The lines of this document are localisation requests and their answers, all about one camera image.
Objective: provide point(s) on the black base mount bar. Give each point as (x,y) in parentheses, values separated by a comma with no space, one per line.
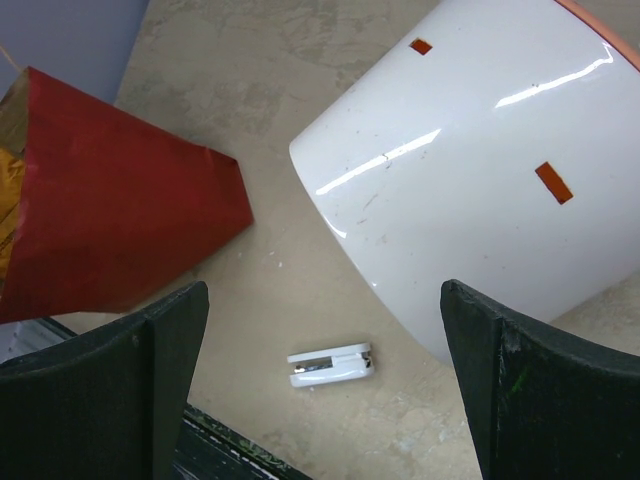
(208,449)

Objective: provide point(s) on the aluminium frame rail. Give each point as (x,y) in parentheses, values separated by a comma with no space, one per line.
(25,337)

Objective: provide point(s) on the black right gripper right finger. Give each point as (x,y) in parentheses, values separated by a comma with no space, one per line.
(541,403)

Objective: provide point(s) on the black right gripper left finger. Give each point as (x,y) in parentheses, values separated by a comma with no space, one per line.
(106,404)

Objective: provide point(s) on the small white stapler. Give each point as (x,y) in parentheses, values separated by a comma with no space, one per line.
(333,365)

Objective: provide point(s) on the white cylindrical bin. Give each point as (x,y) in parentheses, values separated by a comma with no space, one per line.
(497,144)

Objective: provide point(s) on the orange kettle chips bag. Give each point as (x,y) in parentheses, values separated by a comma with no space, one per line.
(12,176)

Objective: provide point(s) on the red paper bag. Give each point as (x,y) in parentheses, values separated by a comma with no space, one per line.
(112,208)

